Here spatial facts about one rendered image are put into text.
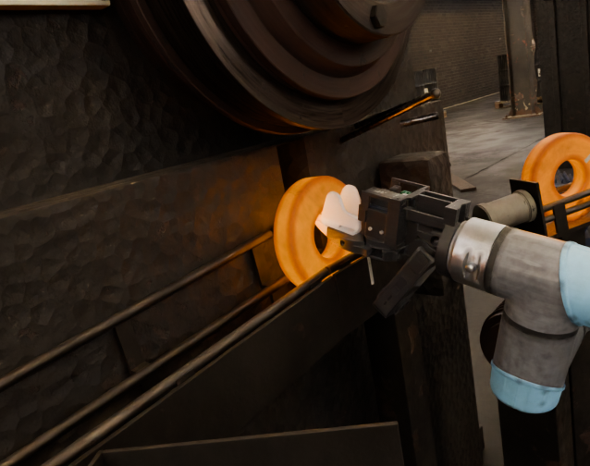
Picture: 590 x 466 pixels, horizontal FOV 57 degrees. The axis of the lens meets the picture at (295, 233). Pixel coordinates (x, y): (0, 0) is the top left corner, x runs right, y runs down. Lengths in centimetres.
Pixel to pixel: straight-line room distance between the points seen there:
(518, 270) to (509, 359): 10
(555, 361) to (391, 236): 21
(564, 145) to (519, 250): 49
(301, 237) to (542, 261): 28
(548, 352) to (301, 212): 32
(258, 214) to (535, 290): 35
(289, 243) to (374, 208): 11
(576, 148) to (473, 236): 50
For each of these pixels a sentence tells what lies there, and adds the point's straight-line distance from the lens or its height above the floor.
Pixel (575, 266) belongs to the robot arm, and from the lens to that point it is 58.
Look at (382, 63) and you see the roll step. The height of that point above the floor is 95.
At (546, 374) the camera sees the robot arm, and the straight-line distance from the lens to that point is 63.
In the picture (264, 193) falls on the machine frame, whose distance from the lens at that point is 74.
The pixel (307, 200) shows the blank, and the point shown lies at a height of 80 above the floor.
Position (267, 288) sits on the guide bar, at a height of 70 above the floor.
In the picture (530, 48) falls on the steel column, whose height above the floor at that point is 102.
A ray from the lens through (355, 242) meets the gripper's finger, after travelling 66.
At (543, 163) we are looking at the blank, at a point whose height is 74.
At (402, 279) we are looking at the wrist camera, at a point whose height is 70.
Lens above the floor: 93
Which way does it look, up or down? 14 degrees down
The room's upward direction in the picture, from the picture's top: 11 degrees counter-clockwise
